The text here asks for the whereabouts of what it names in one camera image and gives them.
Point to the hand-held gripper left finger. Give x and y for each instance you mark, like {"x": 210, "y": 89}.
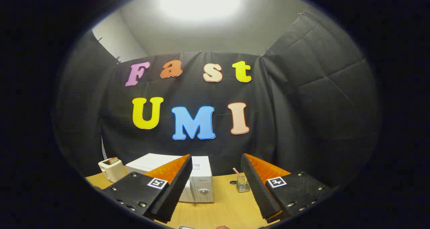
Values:
{"x": 174, "y": 188}

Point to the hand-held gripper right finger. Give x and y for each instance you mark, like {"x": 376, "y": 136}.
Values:
{"x": 258, "y": 188}

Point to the white microwave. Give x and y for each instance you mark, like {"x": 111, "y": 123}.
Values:
{"x": 201, "y": 178}

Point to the pink striped straw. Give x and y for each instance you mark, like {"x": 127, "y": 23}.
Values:
{"x": 237, "y": 172}

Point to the white toaster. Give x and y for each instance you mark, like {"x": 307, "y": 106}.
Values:
{"x": 114, "y": 172}

